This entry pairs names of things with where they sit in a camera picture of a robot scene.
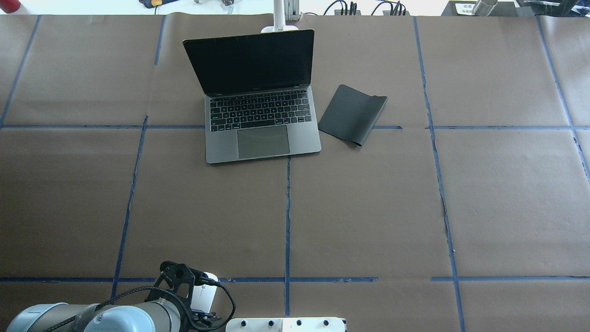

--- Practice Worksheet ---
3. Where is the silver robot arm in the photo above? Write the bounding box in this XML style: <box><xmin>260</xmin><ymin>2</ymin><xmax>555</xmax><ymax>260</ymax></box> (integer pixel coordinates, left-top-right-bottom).
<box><xmin>6</xmin><ymin>298</ymin><xmax>192</xmax><ymax>332</ymax></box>

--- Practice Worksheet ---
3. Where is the black mouse pad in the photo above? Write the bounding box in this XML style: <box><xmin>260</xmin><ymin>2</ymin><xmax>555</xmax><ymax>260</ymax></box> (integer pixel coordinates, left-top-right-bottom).
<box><xmin>318</xmin><ymin>84</ymin><xmax>389</xmax><ymax>147</ymax></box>

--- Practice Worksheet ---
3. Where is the white desk lamp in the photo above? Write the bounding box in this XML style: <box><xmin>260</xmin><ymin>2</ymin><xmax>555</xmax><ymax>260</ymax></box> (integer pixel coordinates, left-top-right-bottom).
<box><xmin>260</xmin><ymin>0</ymin><xmax>301</xmax><ymax>33</ymax></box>

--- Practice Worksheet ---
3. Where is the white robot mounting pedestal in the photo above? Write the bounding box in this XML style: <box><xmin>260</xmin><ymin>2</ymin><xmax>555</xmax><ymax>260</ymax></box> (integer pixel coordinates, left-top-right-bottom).
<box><xmin>225</xmin><ymin>317</ymin><xmax>347</xmax><ymax>332</ymax></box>

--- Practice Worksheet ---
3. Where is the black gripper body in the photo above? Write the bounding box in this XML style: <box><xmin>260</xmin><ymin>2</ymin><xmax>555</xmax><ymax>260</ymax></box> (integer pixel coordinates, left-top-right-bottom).
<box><xmin>183</xmin><ymin>310</ymin><xmax>224</xmax><ymax>330</ymax></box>

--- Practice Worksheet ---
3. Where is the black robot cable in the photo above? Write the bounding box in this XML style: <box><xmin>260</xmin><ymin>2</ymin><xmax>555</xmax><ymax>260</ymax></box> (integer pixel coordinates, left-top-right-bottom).
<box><xmin>44</xmin><ymin>276</ymin><xmax>236</xmax><ymax>332</ymax></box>

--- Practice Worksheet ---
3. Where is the red bottle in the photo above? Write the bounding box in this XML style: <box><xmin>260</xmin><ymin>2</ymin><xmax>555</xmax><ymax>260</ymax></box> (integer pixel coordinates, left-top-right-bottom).
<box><xmin>0</xmin><ymin>0</ymin><xmax>21</xmax><ymax>13</ymax></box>

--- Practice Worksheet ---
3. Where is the white wireless mouse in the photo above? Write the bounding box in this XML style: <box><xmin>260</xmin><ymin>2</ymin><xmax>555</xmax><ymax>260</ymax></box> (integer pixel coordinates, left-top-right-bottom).
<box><xmin>190</xmin><ymin>277</ymin><xmax>217</xmax><ymax>313</ymax></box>

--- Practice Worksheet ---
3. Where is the grey laptop computer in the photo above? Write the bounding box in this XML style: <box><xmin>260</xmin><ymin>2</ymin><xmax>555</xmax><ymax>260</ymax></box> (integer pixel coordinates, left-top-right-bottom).
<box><xmin>183</xmin><ymin>29</ymin><xmax>322</xmax><ymax>164</ymax></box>

